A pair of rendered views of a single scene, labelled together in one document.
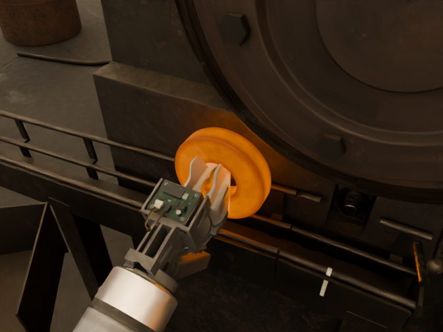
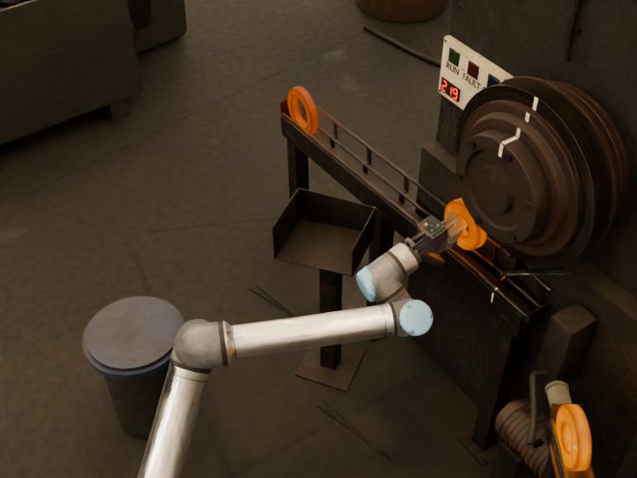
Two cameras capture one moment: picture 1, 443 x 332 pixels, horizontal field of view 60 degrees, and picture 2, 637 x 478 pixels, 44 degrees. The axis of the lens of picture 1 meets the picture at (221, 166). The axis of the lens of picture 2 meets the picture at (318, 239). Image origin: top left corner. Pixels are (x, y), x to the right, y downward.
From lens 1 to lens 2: 1.76 m
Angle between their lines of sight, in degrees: 23
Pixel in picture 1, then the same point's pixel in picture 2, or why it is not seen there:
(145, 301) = (406, 257)
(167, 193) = (430, 221)
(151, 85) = (448, 165)
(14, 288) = (344, 245)
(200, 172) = (452, 218)
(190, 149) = (452, 206)
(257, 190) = (476, 236)
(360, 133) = (485, 219)
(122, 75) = (437, 153)
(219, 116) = not seen: hidden behind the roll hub
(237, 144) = not seen: hidden behind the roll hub
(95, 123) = (418, 141)
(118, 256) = not seen: hidden behind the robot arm
